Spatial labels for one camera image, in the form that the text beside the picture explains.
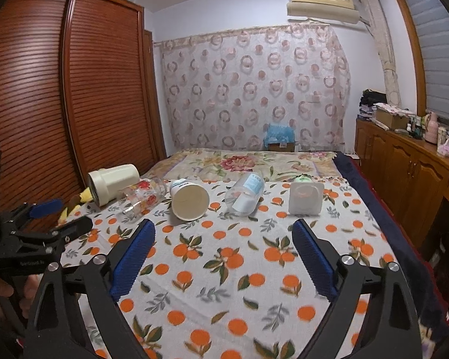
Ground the clear plastic measuring cup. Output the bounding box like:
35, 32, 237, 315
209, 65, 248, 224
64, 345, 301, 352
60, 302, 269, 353
224, 173, 265, 216

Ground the cream plastic cup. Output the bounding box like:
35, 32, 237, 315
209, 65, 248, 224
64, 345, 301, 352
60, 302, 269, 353
87, 164, 140, 207

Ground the floral glass cup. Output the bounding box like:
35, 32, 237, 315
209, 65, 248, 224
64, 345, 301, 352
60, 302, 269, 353
117, 177, 167, 220

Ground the white paper cup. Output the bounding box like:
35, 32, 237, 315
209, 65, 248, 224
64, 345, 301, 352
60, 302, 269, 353
170, 178, 210, 221

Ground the white square green cup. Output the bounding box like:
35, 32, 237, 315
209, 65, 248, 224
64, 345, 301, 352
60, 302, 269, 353
289, 175, 324, 216

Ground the yellow cloth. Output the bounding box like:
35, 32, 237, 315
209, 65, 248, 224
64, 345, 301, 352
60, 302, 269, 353
58, 187, 93, 225

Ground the dark blue blanket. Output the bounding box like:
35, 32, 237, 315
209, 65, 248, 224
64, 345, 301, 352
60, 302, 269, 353
333, 152, 449, 344

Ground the brown louvered wardrobe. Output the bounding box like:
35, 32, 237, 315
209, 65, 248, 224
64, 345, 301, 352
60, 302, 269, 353
0, 0, 166, 212

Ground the floral bed sheet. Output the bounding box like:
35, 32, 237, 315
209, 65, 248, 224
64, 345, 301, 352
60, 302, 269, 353
145, 148, 341, 182

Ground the wooden sideboard cabinet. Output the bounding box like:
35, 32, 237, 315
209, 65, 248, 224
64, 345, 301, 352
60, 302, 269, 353
354, 119, 449, 249

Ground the orange print tablecloth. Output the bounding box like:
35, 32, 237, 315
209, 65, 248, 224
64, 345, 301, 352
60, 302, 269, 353
59, 177, 402, 359

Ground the pink tissue pack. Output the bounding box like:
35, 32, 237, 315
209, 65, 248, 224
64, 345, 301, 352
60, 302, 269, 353
436, 138, 449, 158

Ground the pink kettle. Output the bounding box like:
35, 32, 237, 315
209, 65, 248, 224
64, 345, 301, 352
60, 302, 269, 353
424, 112, 439, 144

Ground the pink circle lace curtain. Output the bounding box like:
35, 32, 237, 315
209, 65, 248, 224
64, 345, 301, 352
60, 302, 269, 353
158, 21, 350, 151

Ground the cardboard box on cabinet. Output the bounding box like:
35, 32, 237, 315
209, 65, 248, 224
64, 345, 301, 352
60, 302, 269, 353
375, 103, 415, 130

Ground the cardboard box blue bag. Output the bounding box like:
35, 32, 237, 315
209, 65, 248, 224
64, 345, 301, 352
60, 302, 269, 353
263, 124, 295, 152

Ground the stack of dark clothes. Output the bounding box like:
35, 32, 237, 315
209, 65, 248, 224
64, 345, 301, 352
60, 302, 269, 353
358, 89, 387, 120

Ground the grey window blind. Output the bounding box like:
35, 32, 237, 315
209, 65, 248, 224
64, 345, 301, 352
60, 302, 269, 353
403, 0, 449, 121

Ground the tied beige curtain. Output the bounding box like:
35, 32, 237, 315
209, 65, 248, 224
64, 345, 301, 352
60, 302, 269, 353
360, 0, 401, 107

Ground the white air conditioner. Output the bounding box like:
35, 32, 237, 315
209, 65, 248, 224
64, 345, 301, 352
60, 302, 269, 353
286, 0, 361, 24

